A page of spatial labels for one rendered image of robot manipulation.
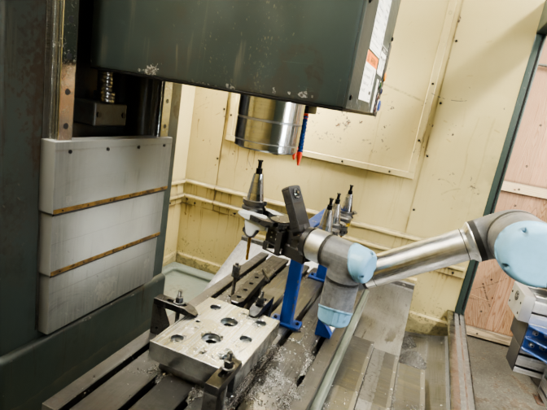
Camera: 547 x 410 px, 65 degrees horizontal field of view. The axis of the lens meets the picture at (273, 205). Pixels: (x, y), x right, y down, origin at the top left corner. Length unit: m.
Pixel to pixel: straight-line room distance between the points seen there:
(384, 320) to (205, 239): 1.04
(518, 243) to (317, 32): 0.55
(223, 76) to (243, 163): 1.26
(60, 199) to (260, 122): 0.52
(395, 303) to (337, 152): 0.73
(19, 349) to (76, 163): 0.49
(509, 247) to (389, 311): 1.17
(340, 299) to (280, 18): 0.60
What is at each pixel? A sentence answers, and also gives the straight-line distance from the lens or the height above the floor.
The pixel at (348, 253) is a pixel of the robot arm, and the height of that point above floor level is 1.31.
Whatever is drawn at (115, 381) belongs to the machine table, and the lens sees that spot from 1.15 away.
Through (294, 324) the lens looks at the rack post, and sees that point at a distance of 1.44.
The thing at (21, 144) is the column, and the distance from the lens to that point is 1.13.
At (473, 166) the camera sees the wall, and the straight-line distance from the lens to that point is 2.01.
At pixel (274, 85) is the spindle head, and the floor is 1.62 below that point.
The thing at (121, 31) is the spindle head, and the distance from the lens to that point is 1.15.
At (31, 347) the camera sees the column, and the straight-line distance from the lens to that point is 1.34.
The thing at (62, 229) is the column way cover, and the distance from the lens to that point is 1.21.
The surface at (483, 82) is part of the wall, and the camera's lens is 2.01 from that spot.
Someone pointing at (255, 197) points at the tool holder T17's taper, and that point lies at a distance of 1.08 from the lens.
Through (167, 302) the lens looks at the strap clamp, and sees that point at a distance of 1.25.
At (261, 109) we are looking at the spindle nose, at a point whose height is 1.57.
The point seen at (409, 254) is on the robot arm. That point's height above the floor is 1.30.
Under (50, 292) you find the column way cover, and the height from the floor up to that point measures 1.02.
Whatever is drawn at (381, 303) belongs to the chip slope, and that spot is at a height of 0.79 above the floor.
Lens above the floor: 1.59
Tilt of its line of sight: 14 degrees down
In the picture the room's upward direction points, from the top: 10 degrees clockwise
